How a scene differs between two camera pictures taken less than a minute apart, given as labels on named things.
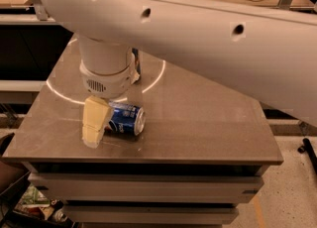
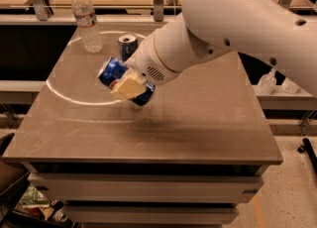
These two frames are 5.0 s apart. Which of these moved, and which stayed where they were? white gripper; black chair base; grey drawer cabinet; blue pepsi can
Moved: blue pepsi can; white gripper
Stayed: black chair base; grey drawer cabinet
